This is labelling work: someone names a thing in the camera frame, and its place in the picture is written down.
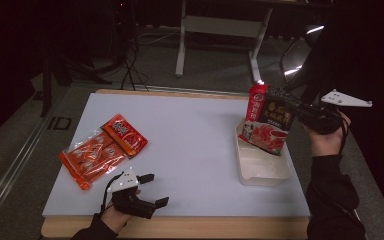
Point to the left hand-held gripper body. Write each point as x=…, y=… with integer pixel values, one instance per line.
x=123, y=181

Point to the white table mat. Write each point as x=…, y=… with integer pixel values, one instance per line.
x=186, y=133

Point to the white metal desk frame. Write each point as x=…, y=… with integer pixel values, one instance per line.
x=220, y=26

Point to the small red sauce packet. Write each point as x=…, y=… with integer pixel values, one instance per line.
x=123, y=133

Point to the white divided food container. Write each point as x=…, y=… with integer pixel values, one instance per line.
x=263, y=166

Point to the black metal stand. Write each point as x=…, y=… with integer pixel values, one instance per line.
x=46, y=93

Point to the person's left hand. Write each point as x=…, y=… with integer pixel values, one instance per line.
x=115, y=218

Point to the person's right hand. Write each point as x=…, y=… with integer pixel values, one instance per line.
x=326, y=143

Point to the large red black sauce packet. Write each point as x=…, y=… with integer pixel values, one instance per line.
x=266, y=133

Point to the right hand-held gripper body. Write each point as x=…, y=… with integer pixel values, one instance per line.
x=320, y=118

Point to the clear orange packet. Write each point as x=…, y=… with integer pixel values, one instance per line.
x=90, y=155

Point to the glossy dark panel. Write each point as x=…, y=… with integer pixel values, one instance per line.
x=296, y=56

